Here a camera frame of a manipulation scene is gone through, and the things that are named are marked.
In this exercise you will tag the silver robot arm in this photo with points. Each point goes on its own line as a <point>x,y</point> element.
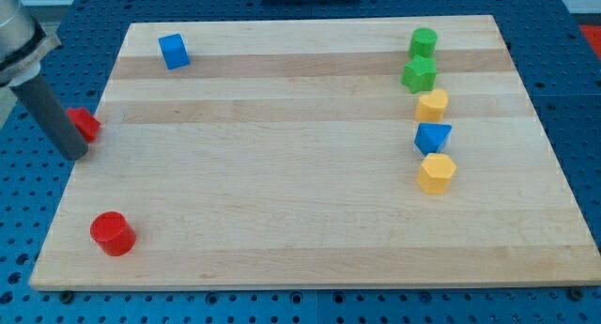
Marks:
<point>24,44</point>

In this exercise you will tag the yellow hexagon block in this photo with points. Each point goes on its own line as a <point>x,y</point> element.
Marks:
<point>436,173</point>

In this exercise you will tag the wooden board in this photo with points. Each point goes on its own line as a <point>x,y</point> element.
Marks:
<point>283,157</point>

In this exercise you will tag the blue triangle block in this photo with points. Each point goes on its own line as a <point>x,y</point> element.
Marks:
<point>432,137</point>

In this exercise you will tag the yellow heart block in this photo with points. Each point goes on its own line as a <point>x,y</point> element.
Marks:
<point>432,106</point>

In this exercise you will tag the green star block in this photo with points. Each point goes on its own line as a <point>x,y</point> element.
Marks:
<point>419,74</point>

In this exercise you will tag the blue cube block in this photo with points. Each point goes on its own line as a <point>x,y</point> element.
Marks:
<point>174,51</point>

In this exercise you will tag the green cylinder block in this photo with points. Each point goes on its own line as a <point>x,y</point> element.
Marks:
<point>423,42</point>

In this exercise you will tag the red cylinder block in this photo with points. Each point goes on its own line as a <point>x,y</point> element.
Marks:
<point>112,232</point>

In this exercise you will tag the red pentagon block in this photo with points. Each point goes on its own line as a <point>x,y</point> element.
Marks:
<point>87,125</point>

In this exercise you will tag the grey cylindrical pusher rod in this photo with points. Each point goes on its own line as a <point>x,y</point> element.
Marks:
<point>42,104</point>

